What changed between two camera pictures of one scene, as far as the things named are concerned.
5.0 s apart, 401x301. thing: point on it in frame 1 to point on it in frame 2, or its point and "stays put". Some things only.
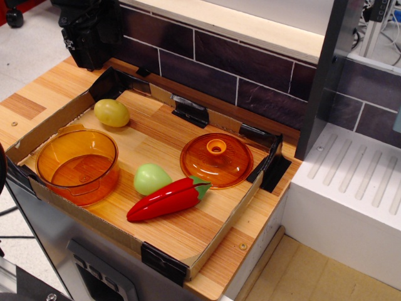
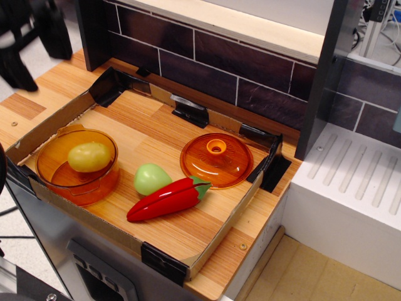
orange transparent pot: (78, 165) stays put
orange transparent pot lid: (222, 160) stays put
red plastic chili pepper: (173, 200) stays put
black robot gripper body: (93, 30) to (27, 19)
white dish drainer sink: (344, 202) stays put
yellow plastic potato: (112, 112) to (89, 157)
